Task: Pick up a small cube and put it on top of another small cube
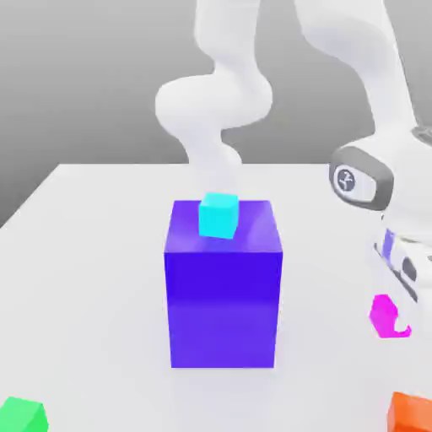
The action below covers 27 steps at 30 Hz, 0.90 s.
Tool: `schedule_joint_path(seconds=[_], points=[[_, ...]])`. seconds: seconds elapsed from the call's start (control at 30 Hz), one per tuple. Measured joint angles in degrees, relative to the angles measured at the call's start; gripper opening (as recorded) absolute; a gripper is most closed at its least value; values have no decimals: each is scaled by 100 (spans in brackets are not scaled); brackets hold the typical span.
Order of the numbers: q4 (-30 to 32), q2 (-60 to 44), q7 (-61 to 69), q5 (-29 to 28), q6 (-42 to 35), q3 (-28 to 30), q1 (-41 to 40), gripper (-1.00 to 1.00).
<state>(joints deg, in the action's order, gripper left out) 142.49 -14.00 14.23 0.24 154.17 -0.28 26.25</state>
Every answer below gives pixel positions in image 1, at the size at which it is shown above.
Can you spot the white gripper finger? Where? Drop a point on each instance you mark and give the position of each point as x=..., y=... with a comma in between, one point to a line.
x=402, y=319

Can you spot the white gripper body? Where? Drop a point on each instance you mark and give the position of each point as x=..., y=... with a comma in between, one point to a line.
x=393, y=280

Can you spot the small magenta cube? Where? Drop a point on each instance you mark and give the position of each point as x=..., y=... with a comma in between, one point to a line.
x=383, y=315

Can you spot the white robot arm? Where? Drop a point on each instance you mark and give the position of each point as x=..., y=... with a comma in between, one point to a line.
x=216, y=101

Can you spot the small orange cube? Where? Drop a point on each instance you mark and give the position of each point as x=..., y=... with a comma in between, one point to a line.
x=411, y=415

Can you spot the small cyan cube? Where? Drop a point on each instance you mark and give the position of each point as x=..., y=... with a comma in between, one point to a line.
x=217, y=216

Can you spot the small green cube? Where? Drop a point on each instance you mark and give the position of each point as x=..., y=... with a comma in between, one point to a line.
x=20, y=416

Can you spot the large purple box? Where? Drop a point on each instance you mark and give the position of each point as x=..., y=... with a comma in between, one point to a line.
x=222, y=303

